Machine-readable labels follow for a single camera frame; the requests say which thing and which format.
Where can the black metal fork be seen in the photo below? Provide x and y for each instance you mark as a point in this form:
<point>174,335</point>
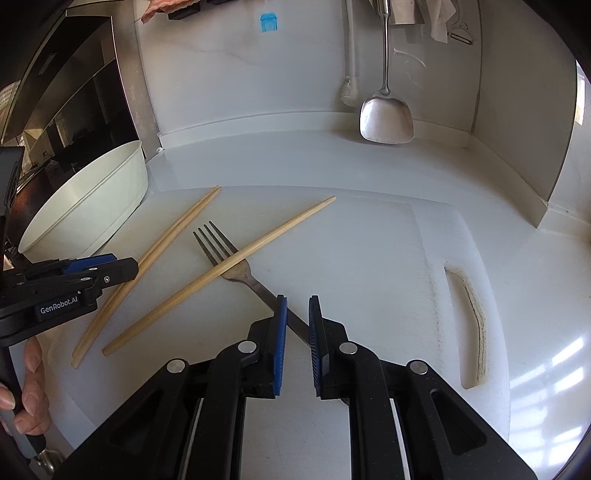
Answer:
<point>217,247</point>

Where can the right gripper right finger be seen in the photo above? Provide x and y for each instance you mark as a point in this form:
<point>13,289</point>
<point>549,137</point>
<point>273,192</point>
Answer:
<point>342,368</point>

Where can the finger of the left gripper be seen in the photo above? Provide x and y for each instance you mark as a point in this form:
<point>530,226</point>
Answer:
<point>83,264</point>

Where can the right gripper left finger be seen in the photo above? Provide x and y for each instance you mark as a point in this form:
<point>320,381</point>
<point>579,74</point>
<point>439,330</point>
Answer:
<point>254,366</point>

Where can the person's left hand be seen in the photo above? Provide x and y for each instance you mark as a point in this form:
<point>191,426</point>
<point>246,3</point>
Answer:
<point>34,419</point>

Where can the white plastic cutting board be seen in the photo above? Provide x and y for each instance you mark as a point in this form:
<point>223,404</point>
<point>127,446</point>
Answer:
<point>404,276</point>

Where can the blue silicone brush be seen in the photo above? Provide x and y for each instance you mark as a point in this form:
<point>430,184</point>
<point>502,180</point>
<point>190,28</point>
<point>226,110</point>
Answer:
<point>268,22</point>

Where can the white round basin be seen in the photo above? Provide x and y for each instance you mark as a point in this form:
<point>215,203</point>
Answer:
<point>88,208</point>

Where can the steel wok spatula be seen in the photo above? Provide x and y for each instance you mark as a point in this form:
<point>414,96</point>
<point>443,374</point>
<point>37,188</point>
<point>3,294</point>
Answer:
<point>385,119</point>

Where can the red patterned dish cloth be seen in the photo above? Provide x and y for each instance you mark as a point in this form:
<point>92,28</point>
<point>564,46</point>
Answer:
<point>161,6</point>

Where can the metal vegetable peeler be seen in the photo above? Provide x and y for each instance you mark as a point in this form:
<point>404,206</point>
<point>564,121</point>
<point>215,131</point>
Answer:
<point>460,32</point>

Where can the white hanging rag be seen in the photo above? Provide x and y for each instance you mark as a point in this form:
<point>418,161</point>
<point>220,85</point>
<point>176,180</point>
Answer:
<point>440,12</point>

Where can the wooden chopstick over fork lower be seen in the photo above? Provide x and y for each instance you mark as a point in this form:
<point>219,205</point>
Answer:
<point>147,320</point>

